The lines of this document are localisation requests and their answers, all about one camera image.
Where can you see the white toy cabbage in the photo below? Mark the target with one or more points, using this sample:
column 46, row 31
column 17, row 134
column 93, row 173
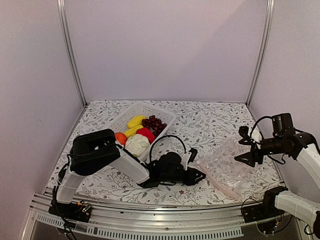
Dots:
column 137, row 144

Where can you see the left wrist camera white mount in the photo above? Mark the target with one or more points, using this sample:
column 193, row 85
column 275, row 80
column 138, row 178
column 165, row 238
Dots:
column 188, row 157

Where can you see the white plastic mesh basket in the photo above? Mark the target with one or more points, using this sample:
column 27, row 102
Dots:
column 119, row 124

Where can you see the aluminium front rail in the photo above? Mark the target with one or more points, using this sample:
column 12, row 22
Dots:
column 116, row 220

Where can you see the red toy pepper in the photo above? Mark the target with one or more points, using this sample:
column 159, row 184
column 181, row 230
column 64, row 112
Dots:
column 146, row 133

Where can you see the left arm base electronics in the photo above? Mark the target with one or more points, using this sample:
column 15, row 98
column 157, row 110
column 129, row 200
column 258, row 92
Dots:
column 79, row 211

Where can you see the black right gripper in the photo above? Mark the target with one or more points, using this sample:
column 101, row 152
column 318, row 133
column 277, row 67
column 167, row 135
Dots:
column 250, row 156

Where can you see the yellow toy lemon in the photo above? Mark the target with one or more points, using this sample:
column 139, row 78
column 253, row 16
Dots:
column 132, row 131

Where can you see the orange toy pepper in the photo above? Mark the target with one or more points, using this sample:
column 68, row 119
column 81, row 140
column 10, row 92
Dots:
column 121, row 138

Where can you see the right aluminium frame post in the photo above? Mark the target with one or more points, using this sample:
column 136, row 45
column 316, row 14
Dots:
column 262, row 51

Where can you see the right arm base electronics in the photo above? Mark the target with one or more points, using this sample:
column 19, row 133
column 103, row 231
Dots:
column 253, row 211

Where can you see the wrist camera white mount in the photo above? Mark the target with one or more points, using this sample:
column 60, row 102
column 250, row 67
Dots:
column 248, row 134
column 188, row 157

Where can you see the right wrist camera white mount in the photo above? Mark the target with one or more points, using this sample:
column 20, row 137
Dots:
column 248, row 134

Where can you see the yellow toy banana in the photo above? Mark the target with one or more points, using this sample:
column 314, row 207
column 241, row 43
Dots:
column 135, row 121

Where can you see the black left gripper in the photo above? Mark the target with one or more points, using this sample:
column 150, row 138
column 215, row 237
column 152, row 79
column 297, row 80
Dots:
column 190, row 179

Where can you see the clear zip top bag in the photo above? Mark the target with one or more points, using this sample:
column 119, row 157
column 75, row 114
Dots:
column 229, row 176

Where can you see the dark red toy grapes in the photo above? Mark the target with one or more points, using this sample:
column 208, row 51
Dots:
column 154, row 124

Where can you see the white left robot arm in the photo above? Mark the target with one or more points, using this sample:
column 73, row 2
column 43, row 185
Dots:
column 94, row 151

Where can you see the left aluminium frame post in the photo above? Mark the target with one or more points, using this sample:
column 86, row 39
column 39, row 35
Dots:
column 61, row 6

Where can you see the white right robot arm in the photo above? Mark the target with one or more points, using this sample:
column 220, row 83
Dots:
column 300, row 176

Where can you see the aluminium frame post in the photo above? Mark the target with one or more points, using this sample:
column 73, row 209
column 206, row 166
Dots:
column 262, row 51
column 61, row 6

